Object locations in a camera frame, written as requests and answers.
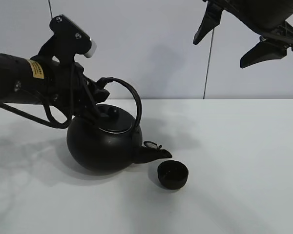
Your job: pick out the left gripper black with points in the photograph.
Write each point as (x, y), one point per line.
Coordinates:
(75, 95)

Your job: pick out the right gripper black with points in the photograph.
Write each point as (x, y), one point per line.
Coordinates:
(268, 18)

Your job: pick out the black round teapot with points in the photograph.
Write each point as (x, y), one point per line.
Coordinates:
(114, 141)

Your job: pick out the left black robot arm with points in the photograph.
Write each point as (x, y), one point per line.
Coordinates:
(31, 81)

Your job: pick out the small black teacup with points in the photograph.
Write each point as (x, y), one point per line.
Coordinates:
(172, 174)

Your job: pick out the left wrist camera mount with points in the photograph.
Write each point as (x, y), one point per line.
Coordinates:
(67, 41)

